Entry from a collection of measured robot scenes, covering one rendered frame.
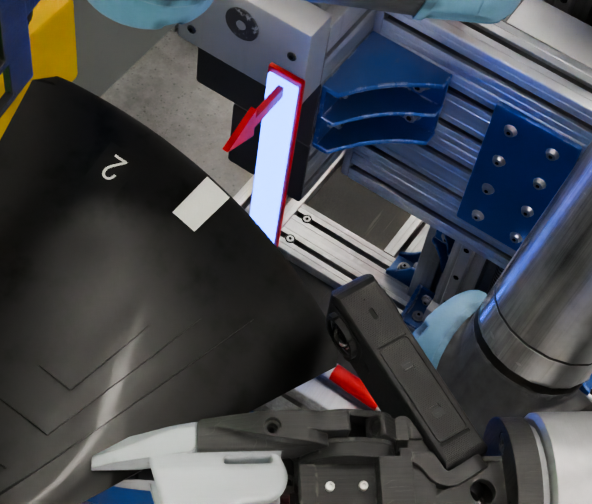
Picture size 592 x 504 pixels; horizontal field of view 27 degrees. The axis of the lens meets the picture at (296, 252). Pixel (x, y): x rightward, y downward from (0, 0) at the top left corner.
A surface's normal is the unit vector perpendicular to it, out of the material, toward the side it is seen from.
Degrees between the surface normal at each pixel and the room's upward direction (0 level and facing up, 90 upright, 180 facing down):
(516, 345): 72
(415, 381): 9
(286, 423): 6
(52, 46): 90
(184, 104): 0
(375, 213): 0
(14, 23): 90
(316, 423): 15
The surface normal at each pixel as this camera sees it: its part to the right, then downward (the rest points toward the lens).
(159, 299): 0.34, -0.43
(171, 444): -0.24, -0.44
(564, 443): 0.08, -0.62
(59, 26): 0.83, 0.51
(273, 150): -0.55, 0.66
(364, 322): 0.07, -0.43
